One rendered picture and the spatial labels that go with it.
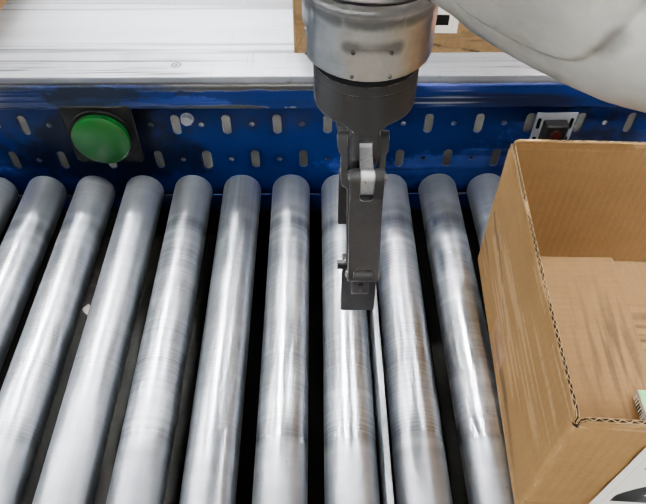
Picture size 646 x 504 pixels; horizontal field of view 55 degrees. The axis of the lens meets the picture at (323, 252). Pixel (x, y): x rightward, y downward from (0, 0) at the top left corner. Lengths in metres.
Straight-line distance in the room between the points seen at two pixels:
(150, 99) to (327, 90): 0.37
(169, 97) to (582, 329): 0.53
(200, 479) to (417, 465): 0.19
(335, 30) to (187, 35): 0.47
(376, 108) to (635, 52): 0.22
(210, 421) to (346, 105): 0.33
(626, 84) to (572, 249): 0.49
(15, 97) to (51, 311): 0.26
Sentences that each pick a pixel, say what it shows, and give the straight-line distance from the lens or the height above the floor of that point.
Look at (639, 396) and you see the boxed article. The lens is 0.66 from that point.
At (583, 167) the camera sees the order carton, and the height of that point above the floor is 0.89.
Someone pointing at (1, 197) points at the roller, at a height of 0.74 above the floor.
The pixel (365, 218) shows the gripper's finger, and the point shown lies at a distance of 0.46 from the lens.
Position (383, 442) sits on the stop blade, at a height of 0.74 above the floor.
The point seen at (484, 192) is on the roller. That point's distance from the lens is 0.82.
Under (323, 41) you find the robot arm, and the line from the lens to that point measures 0.41.
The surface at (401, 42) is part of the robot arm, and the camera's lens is 0.41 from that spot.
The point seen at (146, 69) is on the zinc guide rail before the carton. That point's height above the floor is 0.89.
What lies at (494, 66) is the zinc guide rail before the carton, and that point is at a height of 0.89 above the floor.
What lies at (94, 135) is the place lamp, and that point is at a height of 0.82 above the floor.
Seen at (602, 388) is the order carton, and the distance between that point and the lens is 0.66.
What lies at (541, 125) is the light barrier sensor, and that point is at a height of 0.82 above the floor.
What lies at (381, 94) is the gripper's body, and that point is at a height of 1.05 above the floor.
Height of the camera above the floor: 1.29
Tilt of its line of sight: 49 degrees down
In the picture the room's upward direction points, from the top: straight up
